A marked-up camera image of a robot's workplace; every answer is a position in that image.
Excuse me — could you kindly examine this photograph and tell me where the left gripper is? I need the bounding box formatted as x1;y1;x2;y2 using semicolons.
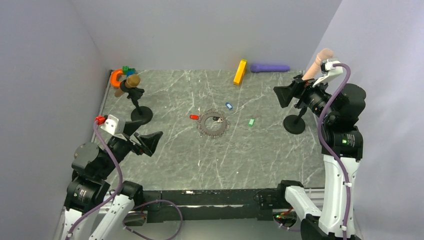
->
97;120;163;179

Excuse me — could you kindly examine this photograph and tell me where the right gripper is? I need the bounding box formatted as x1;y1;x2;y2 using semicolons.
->
274;74;338;123

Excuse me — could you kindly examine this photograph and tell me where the red key tag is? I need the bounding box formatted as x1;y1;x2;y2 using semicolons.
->
189;114;200;120

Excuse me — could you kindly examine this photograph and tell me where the silver chain ring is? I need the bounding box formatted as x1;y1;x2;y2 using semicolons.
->
197;108;231;138

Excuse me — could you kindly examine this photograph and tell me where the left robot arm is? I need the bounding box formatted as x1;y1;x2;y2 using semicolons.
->
60;115;164;240

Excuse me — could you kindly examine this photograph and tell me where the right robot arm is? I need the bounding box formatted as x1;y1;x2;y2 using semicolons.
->
273;76;366;240

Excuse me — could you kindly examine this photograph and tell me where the left black microphone stand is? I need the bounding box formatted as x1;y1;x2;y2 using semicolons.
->
126;87;153;123

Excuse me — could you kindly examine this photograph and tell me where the black microphone stand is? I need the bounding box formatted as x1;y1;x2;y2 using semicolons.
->
283;74;320;135
126;87;153;123

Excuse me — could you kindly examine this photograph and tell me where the right black microphone stand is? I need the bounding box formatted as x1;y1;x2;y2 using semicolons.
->
283;74;320;135

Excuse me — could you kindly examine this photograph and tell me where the purple cylinder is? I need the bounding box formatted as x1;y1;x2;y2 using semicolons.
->
249;63;290;73

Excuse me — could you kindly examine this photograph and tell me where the beige microphone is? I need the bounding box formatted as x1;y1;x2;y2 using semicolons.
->
301;48;334;81

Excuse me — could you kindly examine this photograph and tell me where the green key tag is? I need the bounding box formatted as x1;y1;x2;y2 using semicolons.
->
248;118;255;127

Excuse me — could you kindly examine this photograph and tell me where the yellow block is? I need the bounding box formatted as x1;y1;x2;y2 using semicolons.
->
233;59;247;86

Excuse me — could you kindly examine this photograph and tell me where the brown microphone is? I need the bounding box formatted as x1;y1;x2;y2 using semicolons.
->
114;74;141;98

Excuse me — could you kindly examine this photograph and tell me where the orange horseshoe toy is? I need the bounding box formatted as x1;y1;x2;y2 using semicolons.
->
109;69;124;88

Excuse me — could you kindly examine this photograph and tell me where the blue toy brick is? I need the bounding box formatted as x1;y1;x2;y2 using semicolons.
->
126;71;135;77

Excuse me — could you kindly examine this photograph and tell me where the blue key tag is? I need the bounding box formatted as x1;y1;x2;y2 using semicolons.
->
225;102;233;110

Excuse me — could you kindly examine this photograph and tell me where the green toy brick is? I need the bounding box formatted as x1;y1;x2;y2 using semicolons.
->
121;65;136;74

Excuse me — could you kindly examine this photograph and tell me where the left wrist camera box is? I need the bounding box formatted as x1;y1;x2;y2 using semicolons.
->
94;114;126;139

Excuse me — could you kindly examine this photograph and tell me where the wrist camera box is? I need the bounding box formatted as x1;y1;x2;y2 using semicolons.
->
312;58;343;88
94;114;126;139

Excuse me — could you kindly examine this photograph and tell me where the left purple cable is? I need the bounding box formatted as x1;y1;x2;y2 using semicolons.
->
64;120;184;240

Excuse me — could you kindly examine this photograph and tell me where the purple cable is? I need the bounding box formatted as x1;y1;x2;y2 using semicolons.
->
64;120;184;240
273;62;353;240

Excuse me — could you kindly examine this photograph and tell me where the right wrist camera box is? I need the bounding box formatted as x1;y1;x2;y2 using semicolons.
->
312;58;343;88

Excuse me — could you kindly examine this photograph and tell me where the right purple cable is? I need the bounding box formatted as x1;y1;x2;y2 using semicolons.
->
273;62;353;240

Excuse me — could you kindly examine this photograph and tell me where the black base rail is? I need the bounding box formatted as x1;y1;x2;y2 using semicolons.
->
142;186;291;223

